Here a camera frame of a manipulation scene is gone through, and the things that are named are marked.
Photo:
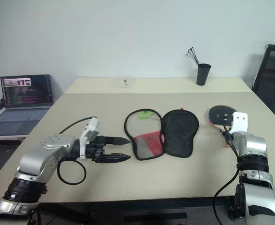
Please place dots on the black plastic cup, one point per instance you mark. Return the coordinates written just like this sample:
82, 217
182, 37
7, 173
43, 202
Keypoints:
202, 75

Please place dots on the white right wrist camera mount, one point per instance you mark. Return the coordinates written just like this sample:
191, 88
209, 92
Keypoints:
240, 123

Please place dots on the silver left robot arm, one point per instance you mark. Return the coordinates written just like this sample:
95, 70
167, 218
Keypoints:
34, 161

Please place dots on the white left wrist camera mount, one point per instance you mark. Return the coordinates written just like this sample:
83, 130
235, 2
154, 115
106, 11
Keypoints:
90, 131

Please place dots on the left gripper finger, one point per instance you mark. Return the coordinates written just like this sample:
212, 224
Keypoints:
116, 158
117, 140

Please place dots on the black red table tennis paddle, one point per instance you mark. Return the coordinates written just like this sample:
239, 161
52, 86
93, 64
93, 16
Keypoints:
219, 110

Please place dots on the black office chair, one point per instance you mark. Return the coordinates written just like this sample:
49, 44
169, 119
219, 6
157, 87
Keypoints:
272, 79

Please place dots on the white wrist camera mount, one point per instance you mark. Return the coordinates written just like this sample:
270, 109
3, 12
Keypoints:
240, 123
90, 131

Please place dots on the black sticks in cup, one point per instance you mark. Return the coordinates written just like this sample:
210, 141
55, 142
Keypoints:
193, 56

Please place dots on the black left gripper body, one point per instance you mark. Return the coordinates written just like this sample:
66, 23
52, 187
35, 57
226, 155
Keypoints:
95, 150

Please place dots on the grey open laptop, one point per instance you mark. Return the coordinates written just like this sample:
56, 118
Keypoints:
22, 103

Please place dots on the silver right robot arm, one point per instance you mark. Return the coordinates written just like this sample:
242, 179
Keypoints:
256, 145

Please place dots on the black mesh paddle case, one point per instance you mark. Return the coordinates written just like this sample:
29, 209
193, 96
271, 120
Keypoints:
178, 133

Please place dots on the green tag in case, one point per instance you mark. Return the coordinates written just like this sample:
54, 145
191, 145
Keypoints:
143, 114

